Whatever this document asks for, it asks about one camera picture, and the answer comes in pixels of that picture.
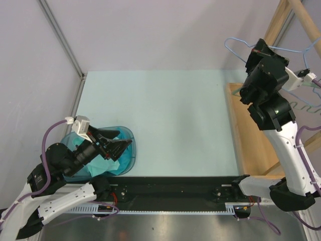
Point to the translucent green plastic hanger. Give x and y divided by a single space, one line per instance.
306 107

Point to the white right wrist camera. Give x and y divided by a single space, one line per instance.
297 79

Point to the wooden clothes rack frame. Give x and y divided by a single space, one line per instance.
255 155

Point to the aluminium frame post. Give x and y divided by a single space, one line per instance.
49 15

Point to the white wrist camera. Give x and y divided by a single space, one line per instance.
80 125
297 79

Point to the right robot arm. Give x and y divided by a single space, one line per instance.
267 73

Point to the teal transparent plastic bin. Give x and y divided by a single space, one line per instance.
78 179

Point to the blue mesh t shirt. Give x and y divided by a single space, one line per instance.
127 159

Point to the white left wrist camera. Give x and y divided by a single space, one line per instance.
80 125

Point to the mint green t shirt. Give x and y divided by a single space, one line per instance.
99 166

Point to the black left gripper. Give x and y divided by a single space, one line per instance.
114 147

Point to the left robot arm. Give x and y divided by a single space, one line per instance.
33 209

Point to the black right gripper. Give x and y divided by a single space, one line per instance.
259 51

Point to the white cable duct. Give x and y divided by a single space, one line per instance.
97 209

